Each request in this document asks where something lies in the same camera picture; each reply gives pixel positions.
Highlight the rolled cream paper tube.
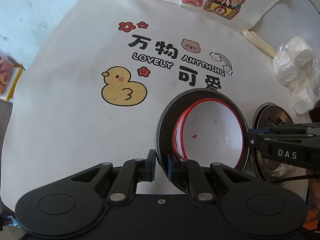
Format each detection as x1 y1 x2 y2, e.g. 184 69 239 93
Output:
242 30 276 58

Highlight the person's right hand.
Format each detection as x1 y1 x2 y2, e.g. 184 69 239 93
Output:
308 178 320 215

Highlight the large stainless steel bowl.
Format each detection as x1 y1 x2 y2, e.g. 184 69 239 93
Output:
156 88 249 192

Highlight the clear bag of buns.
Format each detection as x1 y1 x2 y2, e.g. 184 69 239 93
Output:
272 36 319 115

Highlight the white red-rimmed bowl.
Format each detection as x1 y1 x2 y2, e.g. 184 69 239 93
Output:
172 103 198 159
177 98 244 168

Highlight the white printed table mat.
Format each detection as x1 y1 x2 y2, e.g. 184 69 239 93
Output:
1 0 310 209

